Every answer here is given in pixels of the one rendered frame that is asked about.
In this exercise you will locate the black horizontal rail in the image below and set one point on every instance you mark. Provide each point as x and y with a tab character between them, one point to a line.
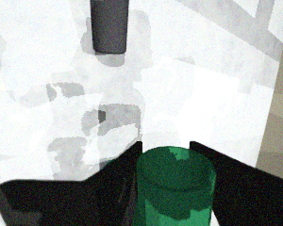
109	25

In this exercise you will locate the dark green post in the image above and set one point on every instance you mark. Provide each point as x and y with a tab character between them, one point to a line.
136	219

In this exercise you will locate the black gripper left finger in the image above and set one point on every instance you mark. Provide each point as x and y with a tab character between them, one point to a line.
107	198

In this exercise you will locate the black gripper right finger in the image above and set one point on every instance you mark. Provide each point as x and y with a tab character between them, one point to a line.
243	195

